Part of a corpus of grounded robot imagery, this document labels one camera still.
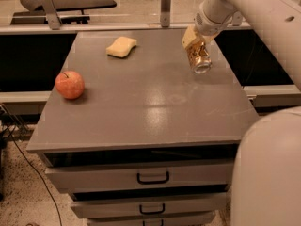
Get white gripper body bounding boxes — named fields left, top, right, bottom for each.
left=195, top=1, right=237, bottom=36

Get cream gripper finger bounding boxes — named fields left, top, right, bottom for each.
left=182, top=25, right=214, bottom=50

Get orange soda can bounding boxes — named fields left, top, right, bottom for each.
left=186, top=41, right=212, bottom=74

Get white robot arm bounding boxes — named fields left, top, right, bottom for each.
left=182, top=0, right=301, bottom=226

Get yellow sponge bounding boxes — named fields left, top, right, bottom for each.
left=106, top=37, right=137, bottom=58

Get grey drawer cabinet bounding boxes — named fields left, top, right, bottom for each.
left=25, top=28, right=261, bottom=226

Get black padded bench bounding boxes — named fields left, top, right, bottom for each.
left=10, top=0, right=117, bottom=24

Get red apple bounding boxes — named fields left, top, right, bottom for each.
left=55, top=71, right=85, bottom=100

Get top grey drawer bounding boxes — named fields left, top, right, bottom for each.
left=46, top=159, right=233, bottom=193

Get grey drawer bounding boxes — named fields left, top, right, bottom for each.
left=87, top=211, right=215, bottom=226
left=71, top=192, right=227, bottom=220
left=46, top=159, right=233, bottom=193

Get middle grey drawer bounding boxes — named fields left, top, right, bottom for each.
left=71, top=192, right=227, bottom=220

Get bottom grey drawer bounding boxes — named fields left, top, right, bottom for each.
left=87, top=211, right=215, bottom=226

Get right metal bracket post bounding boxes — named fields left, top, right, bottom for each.
left=231, top=11, right=243, bottom=26

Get metal bracket post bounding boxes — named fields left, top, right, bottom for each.
left=231, top=11, right=243, bottom=26
left=39, top=0, right=61, bottom=30
left=160, top=0, right=171, bottom=27

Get middle metal bracket post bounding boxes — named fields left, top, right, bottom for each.
left=160, top=0, right=171, bottom=27

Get left metal bracket post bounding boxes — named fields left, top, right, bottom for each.
left=39, top=0, right=61, bottom=30

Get black floor cable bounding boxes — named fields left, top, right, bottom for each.
left=0, top=104, right=64, bottom=226

